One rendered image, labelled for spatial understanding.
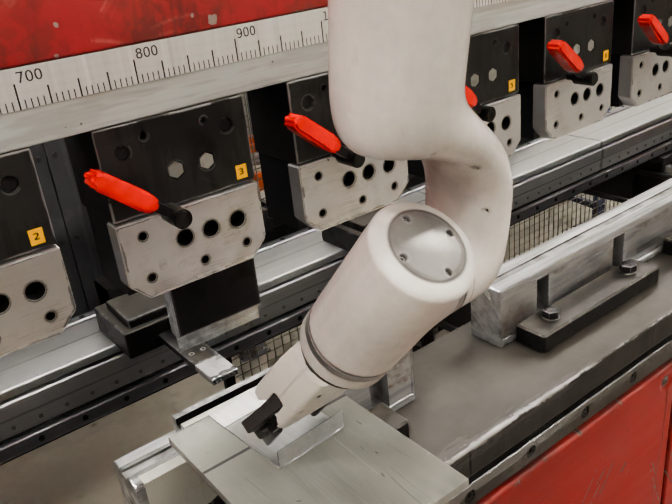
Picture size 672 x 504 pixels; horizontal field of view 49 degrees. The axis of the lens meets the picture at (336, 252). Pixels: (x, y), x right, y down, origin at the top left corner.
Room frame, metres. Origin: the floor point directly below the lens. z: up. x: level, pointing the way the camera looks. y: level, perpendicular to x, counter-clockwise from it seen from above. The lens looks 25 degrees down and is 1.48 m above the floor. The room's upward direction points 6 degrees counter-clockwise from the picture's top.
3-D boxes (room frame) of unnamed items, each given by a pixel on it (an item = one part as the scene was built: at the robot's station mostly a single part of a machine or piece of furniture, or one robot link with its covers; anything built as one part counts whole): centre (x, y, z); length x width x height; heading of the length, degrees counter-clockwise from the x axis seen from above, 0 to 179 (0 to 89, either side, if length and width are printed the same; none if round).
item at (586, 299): (1.00, -0.39, 0.89); 0.30 x 0.05 x 0.03; 125
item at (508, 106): (0.92, -0.17, 1.26); 0.15 x 0.09 x 0.17; 125
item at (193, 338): (0.70, 0.14, 1.13); 0.10 x 0.02 x 0.10; 125
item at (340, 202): (0.80, -0.01, 1.26); 0.15 x 0.09 x 0.17; 125
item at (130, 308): (0.84, 0.22, 1.01); 0.26 x 0.12 x 0.05; 35
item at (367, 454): (0.58, 0.05, 1.00); 0.26 x 0.18 x 0.01; 35
